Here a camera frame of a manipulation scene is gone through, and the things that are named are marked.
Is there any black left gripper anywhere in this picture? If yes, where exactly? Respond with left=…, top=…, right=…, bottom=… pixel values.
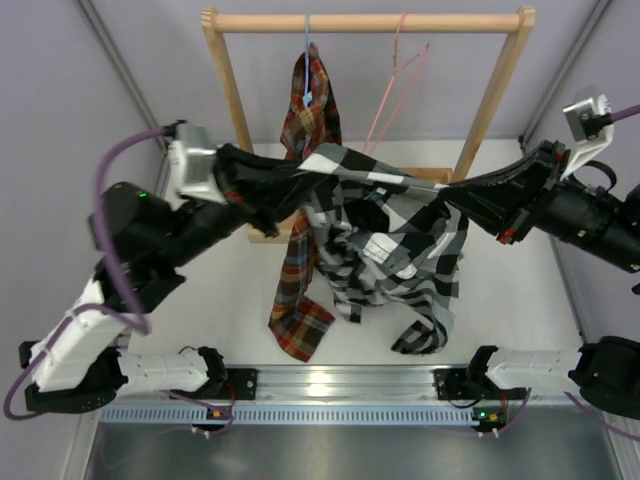
left=159, top=141, right=333, bottom=265

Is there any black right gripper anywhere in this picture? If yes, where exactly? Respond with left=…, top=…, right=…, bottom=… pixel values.
left=440, top=143, right=640, bottom=275

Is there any black white checkered shirt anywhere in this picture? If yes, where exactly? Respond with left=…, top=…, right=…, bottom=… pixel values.
left=300, top=144, right=469, bottom=355

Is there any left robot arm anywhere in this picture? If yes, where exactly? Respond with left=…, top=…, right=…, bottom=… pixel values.
left=17, top=140, right=322, bottom=417

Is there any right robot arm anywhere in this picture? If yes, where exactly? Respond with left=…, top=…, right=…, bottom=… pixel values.
left=438, top=141, right=639, bottom=419

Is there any brown red plaid shirt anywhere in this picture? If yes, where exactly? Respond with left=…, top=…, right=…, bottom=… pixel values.
left=268, top=43, right=342, bottom=362

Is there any wooden clothes rack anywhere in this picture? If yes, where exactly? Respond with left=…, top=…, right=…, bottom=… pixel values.
left=200, top=5, right=537, bottom=245

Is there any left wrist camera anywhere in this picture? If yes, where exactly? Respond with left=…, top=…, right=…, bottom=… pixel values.
left=168, top=123, right=227, bottom=205

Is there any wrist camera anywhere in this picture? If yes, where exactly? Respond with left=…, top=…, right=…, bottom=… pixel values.
left=168, top=123, right=227, bottom=205
left=561, top=88, right=614, bottom=180

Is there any blue wire hanger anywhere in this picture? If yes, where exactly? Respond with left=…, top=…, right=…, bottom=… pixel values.
left=302, top=13, right=313, bottom=109

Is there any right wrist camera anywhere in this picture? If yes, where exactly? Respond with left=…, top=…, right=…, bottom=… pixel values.
left=561, top=88, right=614, bottom=180

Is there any pink wire hanger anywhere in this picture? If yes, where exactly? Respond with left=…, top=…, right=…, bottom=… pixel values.
left=362, top=12, right=430, bottom=154

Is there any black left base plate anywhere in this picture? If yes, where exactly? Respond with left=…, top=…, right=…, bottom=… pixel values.
left=216, top=368, right=258, bottom=401

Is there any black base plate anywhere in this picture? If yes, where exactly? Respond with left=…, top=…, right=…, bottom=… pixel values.
left=216, top=368, right=258, bottom=401
left=433, top=368, right=502, bottom=408

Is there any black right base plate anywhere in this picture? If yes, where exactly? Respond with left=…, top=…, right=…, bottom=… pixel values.
left=433, top=368, right=502, bottom=408

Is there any aluminium mounting rail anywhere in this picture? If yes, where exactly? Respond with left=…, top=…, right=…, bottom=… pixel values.
left=219, top=363, right=581, bottom=405

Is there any grey slotted cable duct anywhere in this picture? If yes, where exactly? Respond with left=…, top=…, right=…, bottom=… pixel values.
left=101, top=402, right=485, bottom=427

